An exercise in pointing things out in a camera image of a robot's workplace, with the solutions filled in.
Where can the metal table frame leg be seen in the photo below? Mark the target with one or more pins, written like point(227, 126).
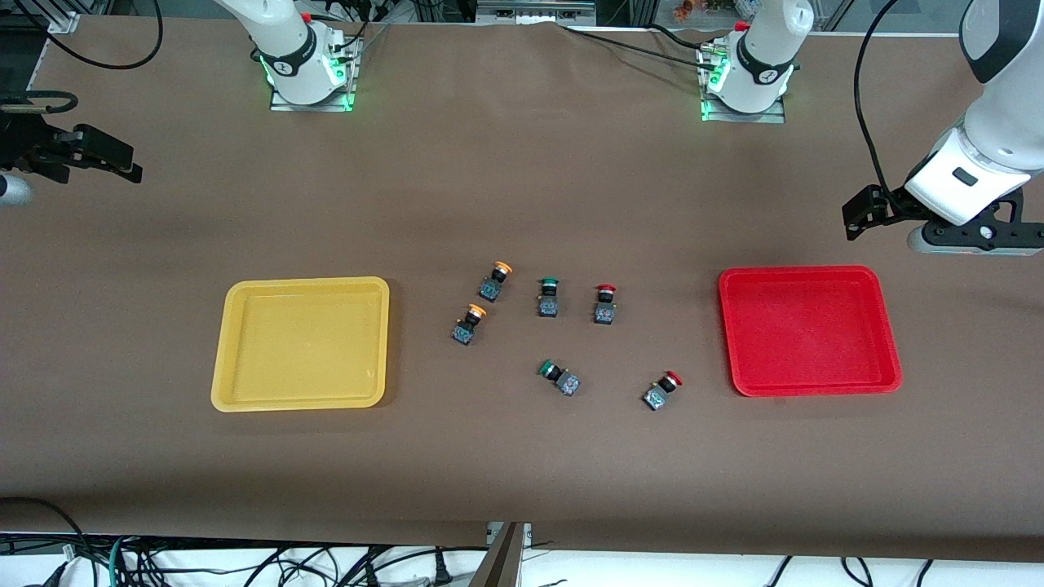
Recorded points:
point(502, 562)

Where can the red push button switch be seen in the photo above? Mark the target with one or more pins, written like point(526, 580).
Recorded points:
point(656, 396)
point(604, 311)

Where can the aluminium corner bracket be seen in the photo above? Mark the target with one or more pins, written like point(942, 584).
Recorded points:
point(64, 22)

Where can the green push button switch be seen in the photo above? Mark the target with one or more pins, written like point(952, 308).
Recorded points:
point(564, 381)
point(548, 303)

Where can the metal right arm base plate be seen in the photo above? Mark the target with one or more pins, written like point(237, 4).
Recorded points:
point(314, 107)

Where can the yellow push button switch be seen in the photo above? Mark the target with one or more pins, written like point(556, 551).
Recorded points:
point(465, 330)
point(492, 287)

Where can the brown table cover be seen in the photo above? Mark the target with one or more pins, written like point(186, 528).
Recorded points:
point(489, 163)

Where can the yellow plastic tray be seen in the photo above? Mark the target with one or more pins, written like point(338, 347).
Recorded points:
point(302, 346)

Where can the red plastic tray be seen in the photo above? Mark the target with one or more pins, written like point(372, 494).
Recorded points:
point(807, 330)

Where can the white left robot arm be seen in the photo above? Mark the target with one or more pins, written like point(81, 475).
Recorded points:
point(1007, 122)

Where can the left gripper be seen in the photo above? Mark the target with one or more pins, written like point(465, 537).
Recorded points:
point(894, 203)

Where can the black power plug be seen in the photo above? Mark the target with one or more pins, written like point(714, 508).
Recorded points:
point(442, 568)

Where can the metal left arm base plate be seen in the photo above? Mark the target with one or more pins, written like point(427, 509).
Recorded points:
point(767, 118)

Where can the colourful background object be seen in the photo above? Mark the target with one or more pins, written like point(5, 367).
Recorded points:
point(693, 8)

